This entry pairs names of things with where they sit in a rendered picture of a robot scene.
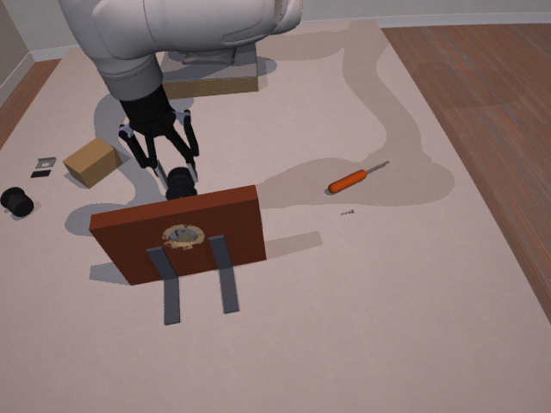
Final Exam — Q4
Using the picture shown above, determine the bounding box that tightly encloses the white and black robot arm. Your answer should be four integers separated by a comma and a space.
58, 0, 302, 102

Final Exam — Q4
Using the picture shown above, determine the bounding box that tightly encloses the orange-handled screwdriver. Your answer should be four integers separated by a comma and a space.
328, 161, 389, 194

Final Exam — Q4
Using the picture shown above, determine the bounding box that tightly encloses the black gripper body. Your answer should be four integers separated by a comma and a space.
119, 84, 176, 138

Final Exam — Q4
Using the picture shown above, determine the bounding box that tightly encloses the black flat plate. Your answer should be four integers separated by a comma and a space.
30, 170, 51, 178

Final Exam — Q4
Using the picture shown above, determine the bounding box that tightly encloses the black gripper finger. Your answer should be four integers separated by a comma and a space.
158, 109, 199, 183
119, 123, 168, 189

